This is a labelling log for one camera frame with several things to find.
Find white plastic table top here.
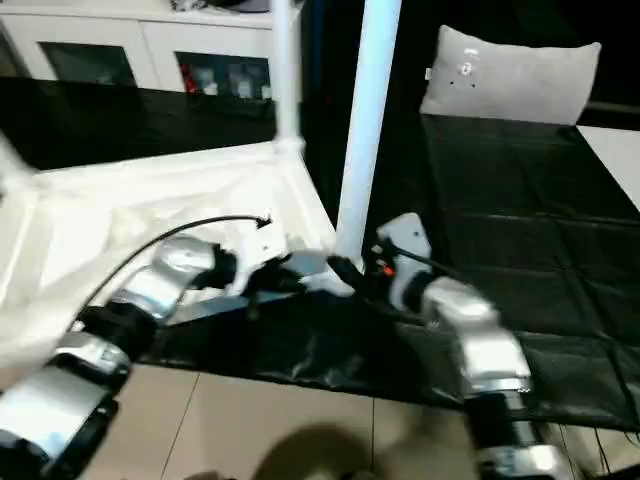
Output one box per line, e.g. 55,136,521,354
0,139,357,372

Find black mat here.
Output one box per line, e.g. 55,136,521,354
0,77,640,434

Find grey cushion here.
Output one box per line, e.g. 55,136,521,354
418,24,603,126

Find white flat panel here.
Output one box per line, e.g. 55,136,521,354
574,124,640,212

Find grey bag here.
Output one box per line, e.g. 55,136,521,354
204,0,301,12

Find white cabinet with glass doors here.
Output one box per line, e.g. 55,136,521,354
0,0,302,100

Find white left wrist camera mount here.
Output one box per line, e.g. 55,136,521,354
231,219,292,297

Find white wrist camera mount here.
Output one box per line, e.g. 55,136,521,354
231,219,292,297
377,212,435,312

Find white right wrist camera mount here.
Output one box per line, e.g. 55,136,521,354
377,212,435,312

